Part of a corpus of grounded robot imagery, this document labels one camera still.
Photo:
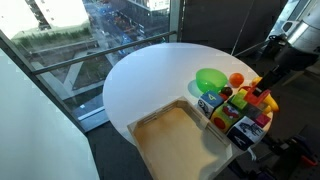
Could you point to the dark window handrail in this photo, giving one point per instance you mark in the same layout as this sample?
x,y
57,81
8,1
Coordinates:
x,y
100,51

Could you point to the green plastic bowl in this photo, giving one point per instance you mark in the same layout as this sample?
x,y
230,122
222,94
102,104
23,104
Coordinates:
x,y
211,80

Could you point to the blue number block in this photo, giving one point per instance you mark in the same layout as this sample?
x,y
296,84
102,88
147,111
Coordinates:
x,y
210,101

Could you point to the dark toy plum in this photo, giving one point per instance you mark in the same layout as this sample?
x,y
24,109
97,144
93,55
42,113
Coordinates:
x,y
227,91

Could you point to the wooden tray box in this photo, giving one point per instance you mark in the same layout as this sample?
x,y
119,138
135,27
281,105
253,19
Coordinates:
x,y
176,143

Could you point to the small red toy fruit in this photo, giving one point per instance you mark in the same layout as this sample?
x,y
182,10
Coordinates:
x,y
222,96

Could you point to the orange-red toy fruit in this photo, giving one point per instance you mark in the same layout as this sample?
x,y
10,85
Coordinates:
x,y
236,80

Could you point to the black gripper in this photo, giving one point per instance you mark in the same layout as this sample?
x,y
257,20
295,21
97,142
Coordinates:
x,y
295,58

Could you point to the yellow block with red car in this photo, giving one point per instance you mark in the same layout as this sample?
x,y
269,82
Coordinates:
x,y
225,118

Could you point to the dark window frame post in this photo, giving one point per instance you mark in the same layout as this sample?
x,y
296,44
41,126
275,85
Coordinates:
x,y
176,20

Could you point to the yellow-orange toy fruit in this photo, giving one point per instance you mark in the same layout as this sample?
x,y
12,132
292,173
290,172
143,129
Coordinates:
x,y
256,80

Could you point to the yellow toy banana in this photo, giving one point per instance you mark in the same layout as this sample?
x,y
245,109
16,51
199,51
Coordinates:
x,y
272,104

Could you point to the lime green block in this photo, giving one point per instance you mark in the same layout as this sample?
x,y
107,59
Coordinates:
x,y
238,100

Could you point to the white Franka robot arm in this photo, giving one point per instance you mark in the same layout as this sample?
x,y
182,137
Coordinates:
x,y
305,23

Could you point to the grey block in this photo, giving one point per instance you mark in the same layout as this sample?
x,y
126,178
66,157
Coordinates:
x,y
252,112

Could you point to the magenta block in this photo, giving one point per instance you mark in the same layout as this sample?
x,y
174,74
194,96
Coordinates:
x,y
263,120

